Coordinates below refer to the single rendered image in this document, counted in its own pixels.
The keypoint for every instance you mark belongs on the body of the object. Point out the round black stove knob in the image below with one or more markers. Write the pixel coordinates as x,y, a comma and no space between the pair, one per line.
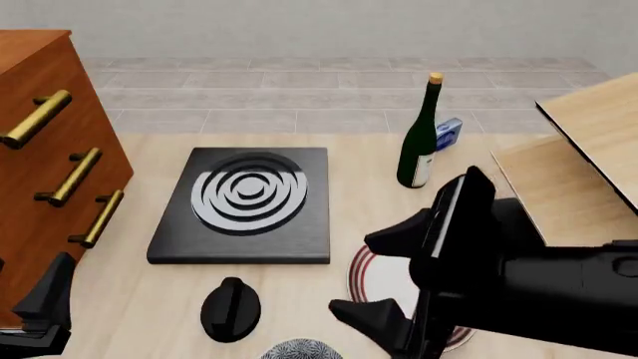
230,310

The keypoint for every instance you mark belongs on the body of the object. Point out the small blue printed box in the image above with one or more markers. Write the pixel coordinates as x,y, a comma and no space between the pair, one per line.
450,129

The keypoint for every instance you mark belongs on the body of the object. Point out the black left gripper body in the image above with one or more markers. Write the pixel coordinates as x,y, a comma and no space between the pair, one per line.
30,344

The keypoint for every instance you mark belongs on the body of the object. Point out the white plate with red rings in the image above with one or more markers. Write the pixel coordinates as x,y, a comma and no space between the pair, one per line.
389,280

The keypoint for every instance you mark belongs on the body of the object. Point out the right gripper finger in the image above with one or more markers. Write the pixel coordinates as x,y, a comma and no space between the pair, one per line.
376,319
401,241

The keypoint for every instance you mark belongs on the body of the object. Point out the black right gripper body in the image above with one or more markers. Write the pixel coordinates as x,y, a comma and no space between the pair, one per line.
461,232

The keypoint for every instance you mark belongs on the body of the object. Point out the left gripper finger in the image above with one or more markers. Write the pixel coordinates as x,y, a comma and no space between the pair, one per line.
50,303

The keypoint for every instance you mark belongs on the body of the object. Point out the flat black stove plate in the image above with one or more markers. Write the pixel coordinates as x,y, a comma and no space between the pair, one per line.
184,239

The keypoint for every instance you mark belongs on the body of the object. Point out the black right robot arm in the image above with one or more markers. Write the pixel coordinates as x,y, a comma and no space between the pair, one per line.
553,288

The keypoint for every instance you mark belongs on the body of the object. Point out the patterned grey bowl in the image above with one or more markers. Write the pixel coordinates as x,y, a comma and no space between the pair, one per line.
301,350

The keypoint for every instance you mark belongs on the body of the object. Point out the wooden cabinet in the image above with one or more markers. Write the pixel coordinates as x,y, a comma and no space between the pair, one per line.
60,67

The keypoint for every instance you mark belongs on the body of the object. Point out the dark green wine bottle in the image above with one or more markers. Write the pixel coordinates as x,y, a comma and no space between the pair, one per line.
417,149

